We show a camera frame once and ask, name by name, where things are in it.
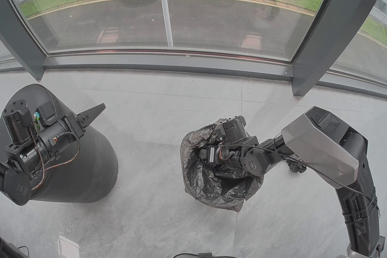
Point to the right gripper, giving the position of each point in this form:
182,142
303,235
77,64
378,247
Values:
225,157

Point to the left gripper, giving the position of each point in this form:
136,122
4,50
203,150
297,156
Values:
57,137

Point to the black plastic bag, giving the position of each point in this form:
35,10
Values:
211,190

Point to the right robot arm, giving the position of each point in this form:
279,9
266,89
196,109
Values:
320,142

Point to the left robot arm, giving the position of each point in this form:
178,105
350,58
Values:
18,187

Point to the crumpled black plastic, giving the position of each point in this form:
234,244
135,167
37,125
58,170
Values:
297,166

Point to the dark grey round chair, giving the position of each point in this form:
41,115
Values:
87,160

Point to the window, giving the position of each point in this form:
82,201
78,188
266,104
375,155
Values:
164,15

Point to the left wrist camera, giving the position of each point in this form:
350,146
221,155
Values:
46,113

